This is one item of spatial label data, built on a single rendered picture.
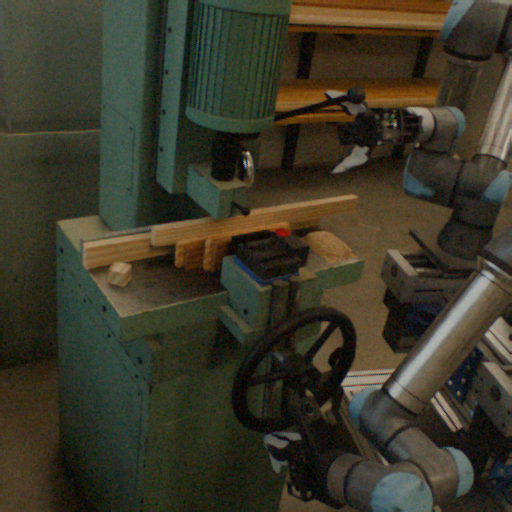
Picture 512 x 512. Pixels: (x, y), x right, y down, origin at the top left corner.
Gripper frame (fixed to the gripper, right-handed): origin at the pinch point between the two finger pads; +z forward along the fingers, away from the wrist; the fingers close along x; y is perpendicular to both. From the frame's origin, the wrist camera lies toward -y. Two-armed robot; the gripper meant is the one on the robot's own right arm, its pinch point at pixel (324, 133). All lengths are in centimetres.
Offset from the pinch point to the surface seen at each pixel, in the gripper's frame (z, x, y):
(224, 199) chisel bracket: 14.3, 11.0, -16.2
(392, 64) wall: -256, -56, -226
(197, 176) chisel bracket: 15.7, 5.8, -23.9
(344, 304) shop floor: -110, 72, -127
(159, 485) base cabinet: 29, 74, -34
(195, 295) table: 24.9, 28.6, -13.3
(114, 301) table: 40, 27, -17
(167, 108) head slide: 19.4, -8.9, -26.8
